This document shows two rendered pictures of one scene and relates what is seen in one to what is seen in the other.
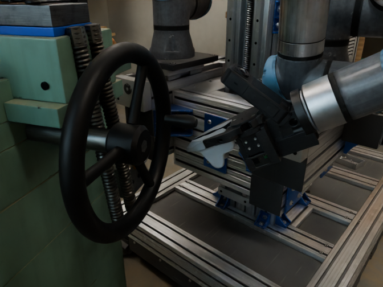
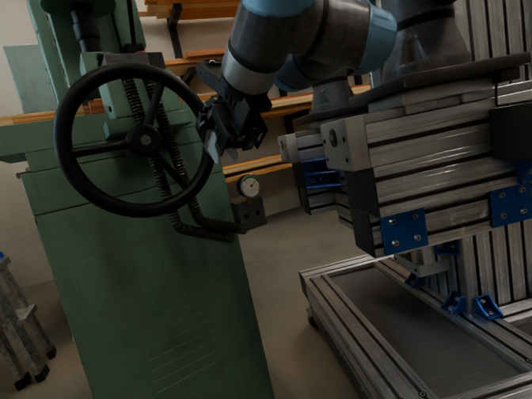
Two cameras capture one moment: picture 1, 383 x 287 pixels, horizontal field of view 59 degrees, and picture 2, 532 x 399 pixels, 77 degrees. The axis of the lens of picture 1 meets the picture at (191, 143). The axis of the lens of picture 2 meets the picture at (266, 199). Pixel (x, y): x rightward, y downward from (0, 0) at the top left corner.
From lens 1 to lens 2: 0.57 m
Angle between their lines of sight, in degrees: 43
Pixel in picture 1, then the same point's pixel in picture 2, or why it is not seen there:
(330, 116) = (231, 67)
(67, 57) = (116, 86)
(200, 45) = not seen: hidden behind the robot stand
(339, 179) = not seen: outside the picture
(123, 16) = not seen: hidden behind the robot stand
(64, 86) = (113, 105)
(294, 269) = (469, 371)
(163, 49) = (316, 104)
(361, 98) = (237, 34)
